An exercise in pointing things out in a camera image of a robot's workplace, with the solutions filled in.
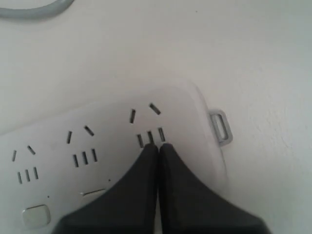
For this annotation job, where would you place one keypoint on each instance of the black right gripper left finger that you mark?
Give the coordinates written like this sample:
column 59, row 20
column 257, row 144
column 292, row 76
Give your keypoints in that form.
column 129, row 207

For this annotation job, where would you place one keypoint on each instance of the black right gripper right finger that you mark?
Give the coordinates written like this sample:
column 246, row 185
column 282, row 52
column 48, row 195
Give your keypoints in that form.
column 188, row 206

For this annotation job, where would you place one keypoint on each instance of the white five-socket power strip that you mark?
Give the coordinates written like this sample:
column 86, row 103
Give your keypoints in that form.
column 55, row 166

